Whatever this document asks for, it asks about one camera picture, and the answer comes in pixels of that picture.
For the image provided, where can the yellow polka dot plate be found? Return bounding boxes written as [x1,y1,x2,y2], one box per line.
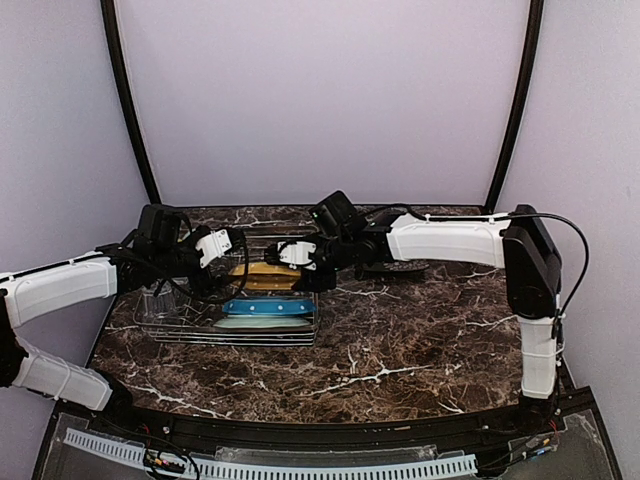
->
[228,262,301,291]

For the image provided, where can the black square floral plate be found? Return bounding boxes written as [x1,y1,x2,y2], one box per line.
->
[354,262,430,281]

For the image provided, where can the blue polka dot plate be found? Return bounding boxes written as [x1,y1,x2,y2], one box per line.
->
[222,297,317,317]

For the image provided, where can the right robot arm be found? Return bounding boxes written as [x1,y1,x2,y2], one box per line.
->
[275,191,582,400]

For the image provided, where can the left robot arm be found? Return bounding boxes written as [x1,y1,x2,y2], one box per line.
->
[1,204,233,411]

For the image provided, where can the clear ribbed glass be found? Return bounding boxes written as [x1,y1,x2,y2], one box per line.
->
[142,291,176,322]

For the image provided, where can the pale green plate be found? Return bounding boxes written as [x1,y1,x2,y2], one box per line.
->
[214,316,311,329]

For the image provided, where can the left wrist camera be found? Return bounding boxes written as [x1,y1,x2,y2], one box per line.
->
[195,229,233,269]

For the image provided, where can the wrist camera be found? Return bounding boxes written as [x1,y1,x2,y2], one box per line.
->
[195,229,233,269]
[264,240,317,271]

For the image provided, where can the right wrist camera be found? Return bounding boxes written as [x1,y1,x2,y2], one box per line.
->
[264,240,317,271]

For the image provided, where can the metal wire dish rack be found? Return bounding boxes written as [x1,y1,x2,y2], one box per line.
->
[133,221,320,347]

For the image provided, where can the white slotted cable duct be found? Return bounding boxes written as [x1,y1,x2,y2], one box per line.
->
[63,428,478,480]

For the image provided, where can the left black frame post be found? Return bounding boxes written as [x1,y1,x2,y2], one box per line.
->
[100,0,161,203]

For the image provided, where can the black frame post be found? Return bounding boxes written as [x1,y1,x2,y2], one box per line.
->
[100,0,161,203]
[483,0,544,213]

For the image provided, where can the right black frame post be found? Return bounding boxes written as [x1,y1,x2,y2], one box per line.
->
[483,0,544,213]

